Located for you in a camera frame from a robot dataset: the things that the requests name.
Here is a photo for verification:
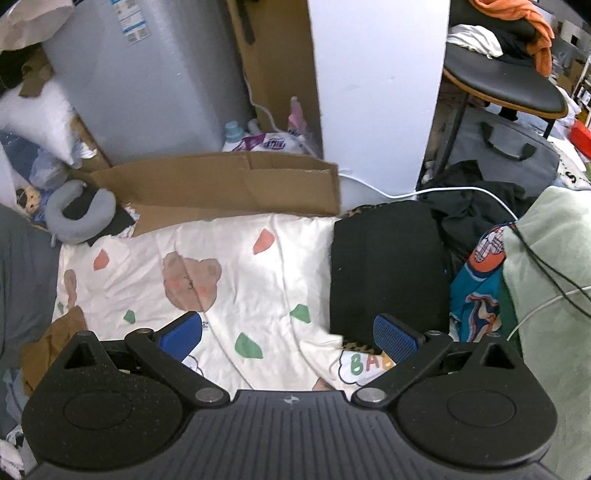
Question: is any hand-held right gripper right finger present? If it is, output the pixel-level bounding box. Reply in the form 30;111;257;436
353;313;539;409

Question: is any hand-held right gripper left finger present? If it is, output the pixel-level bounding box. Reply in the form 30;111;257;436
39;311;232;408

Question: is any black top with floral sleeves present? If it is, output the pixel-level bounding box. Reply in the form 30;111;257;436
330;200;451;336

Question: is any black clothes pile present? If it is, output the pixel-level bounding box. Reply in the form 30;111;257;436
418;159;539;278

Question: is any white bear print blanket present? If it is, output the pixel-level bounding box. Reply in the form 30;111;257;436
51;213;402;393

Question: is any teal printed garment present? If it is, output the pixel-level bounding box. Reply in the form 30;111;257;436
449;224;509;345

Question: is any dark green garment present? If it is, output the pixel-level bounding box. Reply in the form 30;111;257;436
496;277;525;357

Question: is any leopard print garment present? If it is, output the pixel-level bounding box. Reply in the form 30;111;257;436
339;202;402;359

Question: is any dark cloth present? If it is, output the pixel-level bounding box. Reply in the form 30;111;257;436
62;185;137;245

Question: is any brown garment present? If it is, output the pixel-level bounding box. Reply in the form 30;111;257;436
21;305;88;398

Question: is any flattened cardboard box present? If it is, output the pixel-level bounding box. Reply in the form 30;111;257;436
90;151;343;237

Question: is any grey neck pillow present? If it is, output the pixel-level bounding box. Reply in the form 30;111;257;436
44;179;118;245

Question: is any light green garment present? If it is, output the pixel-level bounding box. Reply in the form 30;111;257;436
501;185;591;480

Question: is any grey blue cloth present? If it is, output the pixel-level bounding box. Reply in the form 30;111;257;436
0;364;38;480

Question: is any grey bag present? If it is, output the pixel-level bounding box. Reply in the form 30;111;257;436
445;108;562;188

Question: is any small teddy bear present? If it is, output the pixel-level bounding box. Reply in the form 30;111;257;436
16;187;47;216

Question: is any blue capped detergent bottle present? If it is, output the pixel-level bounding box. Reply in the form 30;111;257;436
223;121;245;151

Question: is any pink bottle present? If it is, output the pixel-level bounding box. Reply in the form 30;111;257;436
286;96;308;139

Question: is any blue bag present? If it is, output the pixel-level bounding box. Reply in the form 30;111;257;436
0;129;70;190

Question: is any grey wrapped appliance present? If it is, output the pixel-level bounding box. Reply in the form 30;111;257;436
41;0;253;167

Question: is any white pillow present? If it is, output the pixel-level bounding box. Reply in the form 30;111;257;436
0;76;77;169

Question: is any black chair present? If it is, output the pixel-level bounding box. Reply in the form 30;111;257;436
434;41;571;176

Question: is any white cloth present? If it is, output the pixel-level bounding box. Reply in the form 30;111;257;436
445;24;504;59

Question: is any black cloth heap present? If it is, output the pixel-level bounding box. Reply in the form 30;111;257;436
0;44;49;94

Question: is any orange cloth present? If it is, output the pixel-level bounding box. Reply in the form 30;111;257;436
471;0;556;77

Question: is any brown paper bag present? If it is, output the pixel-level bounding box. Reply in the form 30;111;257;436
0;0;77;52

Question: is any white power cable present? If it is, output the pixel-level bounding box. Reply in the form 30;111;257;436
249;88;520;223

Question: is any black cable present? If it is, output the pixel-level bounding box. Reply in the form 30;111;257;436
512;219;591;320

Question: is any thin white cable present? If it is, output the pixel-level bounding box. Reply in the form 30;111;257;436
505;285;591;340

